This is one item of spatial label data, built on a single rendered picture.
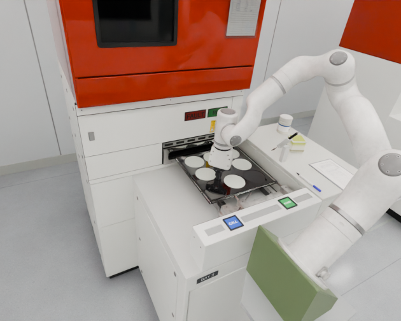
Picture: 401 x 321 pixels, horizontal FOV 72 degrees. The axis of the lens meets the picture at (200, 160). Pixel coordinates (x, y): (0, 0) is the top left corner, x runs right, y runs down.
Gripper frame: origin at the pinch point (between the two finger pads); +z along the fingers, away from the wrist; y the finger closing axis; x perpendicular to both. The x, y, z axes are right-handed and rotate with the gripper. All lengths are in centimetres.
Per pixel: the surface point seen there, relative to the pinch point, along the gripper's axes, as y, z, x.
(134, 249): -43, 67, -9
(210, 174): -4.1, 1.9, 0.7
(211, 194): 0.8, 2.0, -12.9
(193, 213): -4.4, 10.0, -19.2
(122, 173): -45.1, 7.6, -11.1
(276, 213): 28.4, -4.0, -18.6
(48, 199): -146, 92, 21
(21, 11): -176, -43, 65
